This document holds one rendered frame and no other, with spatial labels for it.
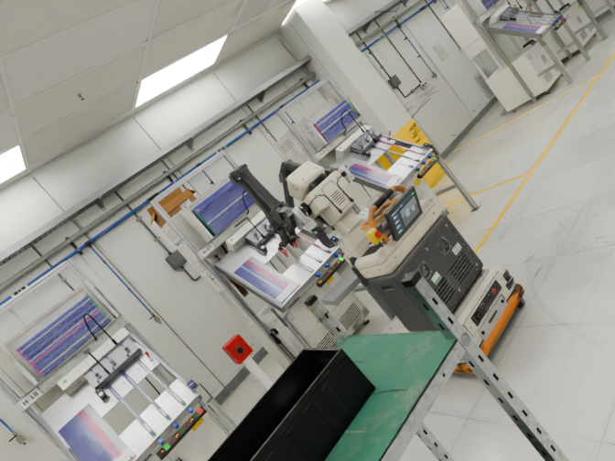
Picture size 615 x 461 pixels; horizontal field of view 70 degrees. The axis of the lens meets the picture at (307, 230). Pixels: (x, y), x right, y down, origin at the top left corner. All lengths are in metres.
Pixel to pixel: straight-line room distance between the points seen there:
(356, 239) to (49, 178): 3.38
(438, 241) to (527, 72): 4.75
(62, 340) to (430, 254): 2.32
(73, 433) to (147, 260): 2.22
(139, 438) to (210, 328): 2.20
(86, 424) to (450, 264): 2.29
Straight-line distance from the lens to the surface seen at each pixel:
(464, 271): 2.55
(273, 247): 3.46
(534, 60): 6.98
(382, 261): 2.20
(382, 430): 0.85
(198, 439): 3.26
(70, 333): 3.26
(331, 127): 4.30
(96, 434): 3.05
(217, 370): 4.96
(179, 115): 5.50
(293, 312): 3.46
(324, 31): 6.34
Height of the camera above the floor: 1.40
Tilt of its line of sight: 7 degrees down
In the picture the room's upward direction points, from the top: 40 degrees counter-clockwise
